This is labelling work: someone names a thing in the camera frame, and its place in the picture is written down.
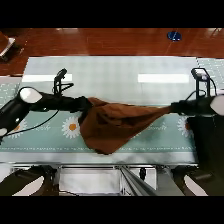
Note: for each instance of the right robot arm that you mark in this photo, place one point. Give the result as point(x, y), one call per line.
point(203, 105)

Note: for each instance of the blue round disc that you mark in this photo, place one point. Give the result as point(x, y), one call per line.
point(174, 35)

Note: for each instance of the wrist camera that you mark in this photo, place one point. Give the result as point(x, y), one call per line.
point(200, 75)
point(60, 76)

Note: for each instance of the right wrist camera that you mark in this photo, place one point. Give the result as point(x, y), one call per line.
point(200, 75)

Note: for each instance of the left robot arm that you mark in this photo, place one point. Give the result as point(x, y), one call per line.
point(13, 110)

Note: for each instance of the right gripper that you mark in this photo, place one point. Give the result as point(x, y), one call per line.
point(180, 107)

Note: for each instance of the brown garment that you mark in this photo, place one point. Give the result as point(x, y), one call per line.
point(113, 128)

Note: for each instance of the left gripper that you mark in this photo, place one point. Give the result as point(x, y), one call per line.
point(80, 104)

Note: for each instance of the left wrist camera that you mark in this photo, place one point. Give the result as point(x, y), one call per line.
point(60, 76)

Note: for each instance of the silver frame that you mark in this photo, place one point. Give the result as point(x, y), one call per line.
point(136, 185)

